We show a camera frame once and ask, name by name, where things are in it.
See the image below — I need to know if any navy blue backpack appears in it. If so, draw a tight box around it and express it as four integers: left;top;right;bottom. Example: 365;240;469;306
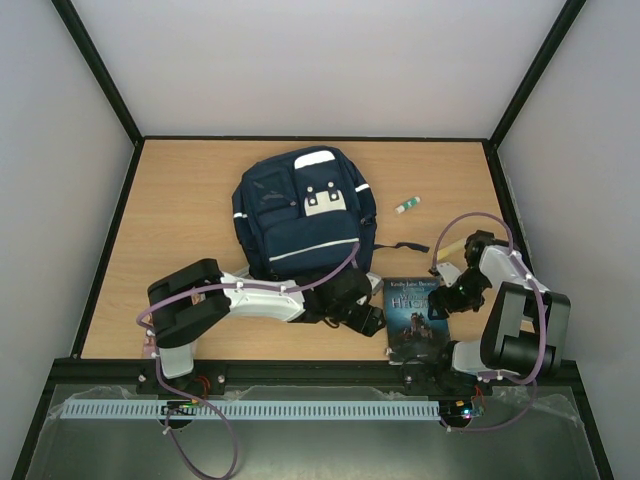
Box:
231;145;431;286

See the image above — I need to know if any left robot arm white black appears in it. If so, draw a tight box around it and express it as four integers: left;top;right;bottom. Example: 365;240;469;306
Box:
136;258;386;391

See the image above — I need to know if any black aluminium frame rail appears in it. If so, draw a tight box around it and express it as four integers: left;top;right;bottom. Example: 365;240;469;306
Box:
49;357;581;396

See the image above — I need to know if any purple illustrated book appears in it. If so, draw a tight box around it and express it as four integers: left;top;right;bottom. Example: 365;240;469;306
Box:
142;328;156;359

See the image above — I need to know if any small glue stick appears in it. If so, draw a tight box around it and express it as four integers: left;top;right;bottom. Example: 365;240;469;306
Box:
394;196;421;214

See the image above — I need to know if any dark blue fantasy book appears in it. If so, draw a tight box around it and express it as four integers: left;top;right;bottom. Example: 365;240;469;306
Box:
383;277;451;366

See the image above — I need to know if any yellow eraser block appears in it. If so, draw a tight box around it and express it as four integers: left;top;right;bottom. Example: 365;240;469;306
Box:
434;239;465;262

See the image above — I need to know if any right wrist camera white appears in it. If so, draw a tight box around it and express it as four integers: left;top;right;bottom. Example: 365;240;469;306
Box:
430;262;462;287

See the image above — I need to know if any light blue cable duct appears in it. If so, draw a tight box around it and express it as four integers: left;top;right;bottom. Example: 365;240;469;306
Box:
59;399;441;421

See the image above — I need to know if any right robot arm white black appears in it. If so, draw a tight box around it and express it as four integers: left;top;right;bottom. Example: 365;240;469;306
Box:
416;230;571;395

